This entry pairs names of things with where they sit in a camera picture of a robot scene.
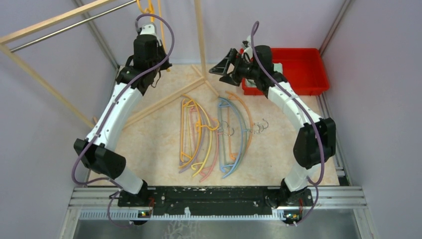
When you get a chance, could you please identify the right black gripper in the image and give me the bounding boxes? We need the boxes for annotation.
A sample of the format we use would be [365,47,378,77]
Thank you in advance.
[210,48,260,87]

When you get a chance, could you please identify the orange plastic hanger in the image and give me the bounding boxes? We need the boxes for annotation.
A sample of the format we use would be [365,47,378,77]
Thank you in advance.
[135,0,172,73]
[178,95,219,170]

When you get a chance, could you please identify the purple wire hanger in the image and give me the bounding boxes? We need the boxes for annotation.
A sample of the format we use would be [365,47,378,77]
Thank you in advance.
[178,109,218,174]

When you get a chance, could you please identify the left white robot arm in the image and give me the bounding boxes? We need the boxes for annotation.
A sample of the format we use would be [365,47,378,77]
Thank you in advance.
[74,22,172,206]

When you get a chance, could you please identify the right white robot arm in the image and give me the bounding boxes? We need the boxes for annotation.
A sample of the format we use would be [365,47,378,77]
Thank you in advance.
[209,45,336,205]

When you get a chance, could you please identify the light green folded garment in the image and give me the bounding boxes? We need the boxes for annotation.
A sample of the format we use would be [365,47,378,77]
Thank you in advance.
[245,63,283,88]

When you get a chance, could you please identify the red plastic bin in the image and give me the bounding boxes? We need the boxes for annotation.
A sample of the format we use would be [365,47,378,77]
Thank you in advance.
[240,48,330,96]

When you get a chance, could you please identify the metal hanging rod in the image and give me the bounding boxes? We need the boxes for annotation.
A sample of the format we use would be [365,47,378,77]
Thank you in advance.
[10,0,136,52]

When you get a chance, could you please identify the green wire hanger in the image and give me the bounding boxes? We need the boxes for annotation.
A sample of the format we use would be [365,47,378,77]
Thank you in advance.
[217,102,246,169]

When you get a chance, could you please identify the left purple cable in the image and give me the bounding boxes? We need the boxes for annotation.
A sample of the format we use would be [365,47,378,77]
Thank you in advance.
[72,13,175,229]

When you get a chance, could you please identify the pink wire hanger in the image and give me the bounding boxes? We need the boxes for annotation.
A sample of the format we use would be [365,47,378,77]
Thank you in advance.
[190,105,220,183]

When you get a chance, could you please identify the orange wire hanger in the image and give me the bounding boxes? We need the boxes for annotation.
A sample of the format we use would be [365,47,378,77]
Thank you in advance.
[225,91,269,157]

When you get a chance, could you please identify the blue wire hanger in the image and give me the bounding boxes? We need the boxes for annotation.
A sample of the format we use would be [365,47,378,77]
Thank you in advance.
[216,97,261,179]

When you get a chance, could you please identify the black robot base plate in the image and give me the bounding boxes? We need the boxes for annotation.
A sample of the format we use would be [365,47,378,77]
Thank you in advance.
[117,186,314,216]

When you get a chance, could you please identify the wooden clothes rack frame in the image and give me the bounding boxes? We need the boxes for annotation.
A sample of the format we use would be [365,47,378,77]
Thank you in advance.
[0,0,199,137]

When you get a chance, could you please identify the aluminium frame rail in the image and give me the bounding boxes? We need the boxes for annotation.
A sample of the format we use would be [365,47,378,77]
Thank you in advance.
[263,186,367,210]

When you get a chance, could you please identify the white cable duct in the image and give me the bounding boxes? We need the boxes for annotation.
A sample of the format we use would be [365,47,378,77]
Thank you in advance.
[79,209,285,221]

